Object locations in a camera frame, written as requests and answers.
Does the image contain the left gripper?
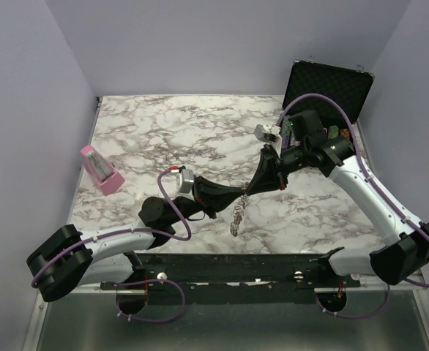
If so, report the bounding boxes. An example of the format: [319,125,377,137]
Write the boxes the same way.
[168,175,245,226]

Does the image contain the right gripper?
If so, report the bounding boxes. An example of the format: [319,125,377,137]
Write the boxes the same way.
[245,143,309,195]

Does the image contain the metal key ring disc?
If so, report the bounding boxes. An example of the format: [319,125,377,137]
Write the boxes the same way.
[230,193,250,237]

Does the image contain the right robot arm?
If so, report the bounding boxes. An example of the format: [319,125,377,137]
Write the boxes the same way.
[246,110,429,287]

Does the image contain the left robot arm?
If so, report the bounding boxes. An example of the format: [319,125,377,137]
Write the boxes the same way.
[26,172,245,302]

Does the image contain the pink metronome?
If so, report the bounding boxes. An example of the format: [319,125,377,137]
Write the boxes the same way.
[80,145,125,196]

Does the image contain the black poker chip case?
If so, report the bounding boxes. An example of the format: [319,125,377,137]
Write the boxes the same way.
[282,61,374,140]

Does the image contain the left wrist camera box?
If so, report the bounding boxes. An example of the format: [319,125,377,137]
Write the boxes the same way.
[176,168,195,195]

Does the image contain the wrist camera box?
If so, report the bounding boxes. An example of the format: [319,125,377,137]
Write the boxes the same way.
[253,124,282,155]
[176,168,195,195]

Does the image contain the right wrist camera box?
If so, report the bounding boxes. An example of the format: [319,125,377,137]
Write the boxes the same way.
[253,124,282,155]

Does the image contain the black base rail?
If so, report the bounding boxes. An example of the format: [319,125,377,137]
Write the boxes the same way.
[55,252,380,306]

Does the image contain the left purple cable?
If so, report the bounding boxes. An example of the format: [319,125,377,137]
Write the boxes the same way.
[30,167,192,323]

